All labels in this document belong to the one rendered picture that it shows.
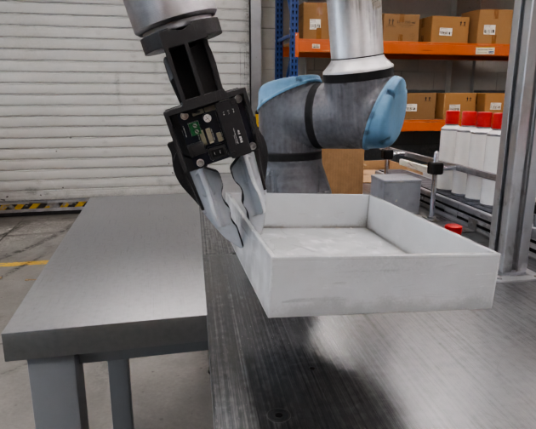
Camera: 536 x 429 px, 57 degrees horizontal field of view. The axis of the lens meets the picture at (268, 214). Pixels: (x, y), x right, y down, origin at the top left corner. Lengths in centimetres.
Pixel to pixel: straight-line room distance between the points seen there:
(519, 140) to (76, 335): 70
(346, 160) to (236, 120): 96
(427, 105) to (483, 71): 138
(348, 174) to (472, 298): 94
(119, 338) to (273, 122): 44
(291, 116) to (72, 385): 54
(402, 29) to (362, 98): 422
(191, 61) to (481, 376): 43
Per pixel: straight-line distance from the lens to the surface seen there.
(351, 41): 83
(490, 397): 56
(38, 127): 520
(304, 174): 89
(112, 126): 510
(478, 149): 124
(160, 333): 70
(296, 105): 87
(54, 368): 75
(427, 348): 63
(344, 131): 84
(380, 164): 207
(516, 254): 92
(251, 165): 49
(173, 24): 44
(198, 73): 44
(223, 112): 42
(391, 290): 42
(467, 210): 120
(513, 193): 87
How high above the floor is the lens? 112
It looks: 13 degrees down
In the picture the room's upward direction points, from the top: straight up
